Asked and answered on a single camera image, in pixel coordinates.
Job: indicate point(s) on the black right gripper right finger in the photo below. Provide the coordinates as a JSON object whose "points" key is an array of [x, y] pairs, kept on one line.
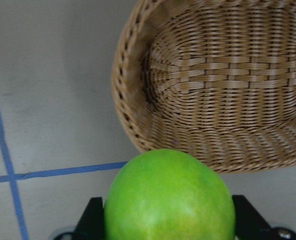
{"points": [[250, 225]]}

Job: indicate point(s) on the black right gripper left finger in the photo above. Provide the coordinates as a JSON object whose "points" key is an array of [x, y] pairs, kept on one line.
{"points": [[91, 223]]}

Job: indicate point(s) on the green apple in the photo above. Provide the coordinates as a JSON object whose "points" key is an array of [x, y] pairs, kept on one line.
{"points": [[168, 195]]}

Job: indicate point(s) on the woven wicker basket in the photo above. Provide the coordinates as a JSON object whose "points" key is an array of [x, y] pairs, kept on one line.
{"points": [[213, 78]]}

